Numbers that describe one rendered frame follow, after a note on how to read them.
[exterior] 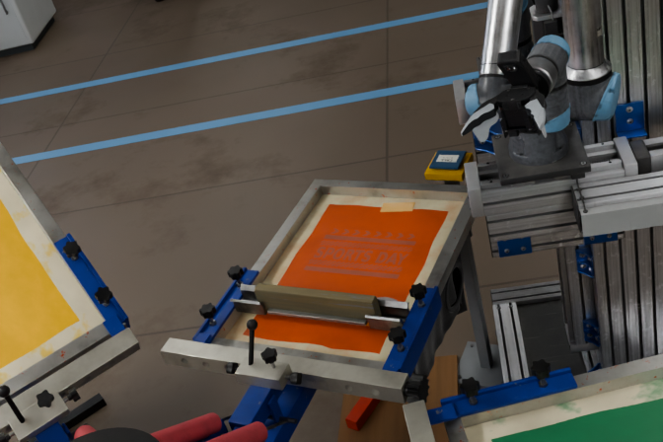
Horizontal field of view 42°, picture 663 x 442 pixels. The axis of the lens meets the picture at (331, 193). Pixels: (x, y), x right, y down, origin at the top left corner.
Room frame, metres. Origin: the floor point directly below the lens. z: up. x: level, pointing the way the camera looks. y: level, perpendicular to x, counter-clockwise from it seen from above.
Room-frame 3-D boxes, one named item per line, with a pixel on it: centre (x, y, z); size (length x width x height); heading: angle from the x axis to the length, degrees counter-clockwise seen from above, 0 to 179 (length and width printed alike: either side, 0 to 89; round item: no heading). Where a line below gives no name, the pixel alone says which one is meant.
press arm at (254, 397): (1.50, 0.31, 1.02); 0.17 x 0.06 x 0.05; 148
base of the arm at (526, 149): (1.85, -0.55, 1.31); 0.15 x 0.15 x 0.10
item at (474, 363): (2.39, -0.40, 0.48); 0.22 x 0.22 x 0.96; 58
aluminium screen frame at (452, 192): (1.97, 0.00, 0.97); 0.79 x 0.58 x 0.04; 148
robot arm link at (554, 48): (1.56, -0.50, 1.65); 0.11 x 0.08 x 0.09; 144
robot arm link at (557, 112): (1.57, -0.48, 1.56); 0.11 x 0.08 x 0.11; 54
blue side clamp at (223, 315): (1.92, 0.37, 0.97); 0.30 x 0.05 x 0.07; 148
